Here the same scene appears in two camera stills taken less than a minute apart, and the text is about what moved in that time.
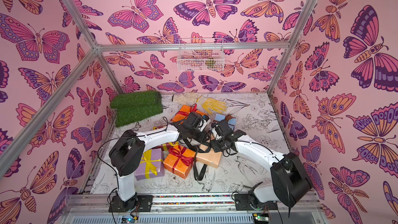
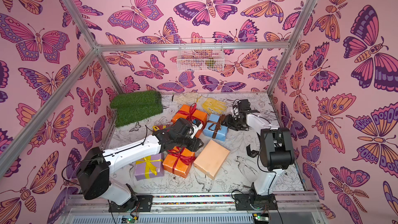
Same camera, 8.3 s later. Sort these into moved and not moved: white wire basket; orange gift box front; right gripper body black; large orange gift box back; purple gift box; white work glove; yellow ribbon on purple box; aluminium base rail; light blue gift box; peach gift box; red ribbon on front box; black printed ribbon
Moved: peach gift box; black printed ribbon; light blue gift box; right gripper body black
Not moved: red ribbon on front box; large orange gift box back; white wire basket; purple gift box; aluminium base rail; orange gift box front; white work glove; yellow ribbon on purple box
